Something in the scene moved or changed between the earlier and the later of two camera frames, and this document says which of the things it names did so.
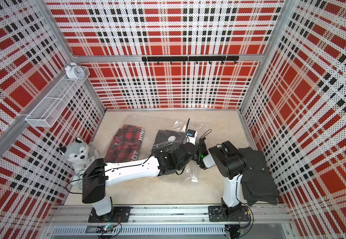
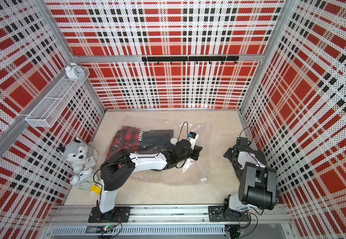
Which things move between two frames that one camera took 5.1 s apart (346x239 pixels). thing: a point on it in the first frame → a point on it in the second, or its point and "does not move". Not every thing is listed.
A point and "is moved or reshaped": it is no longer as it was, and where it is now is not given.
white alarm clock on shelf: [73, 71] does not move
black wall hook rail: [209, 59] does not move
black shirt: [166, 141] is moved or reshaped
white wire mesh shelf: [47, 111] does not move
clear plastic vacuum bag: [174, 142] is moved or reshaped
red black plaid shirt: [126, 145] does not move
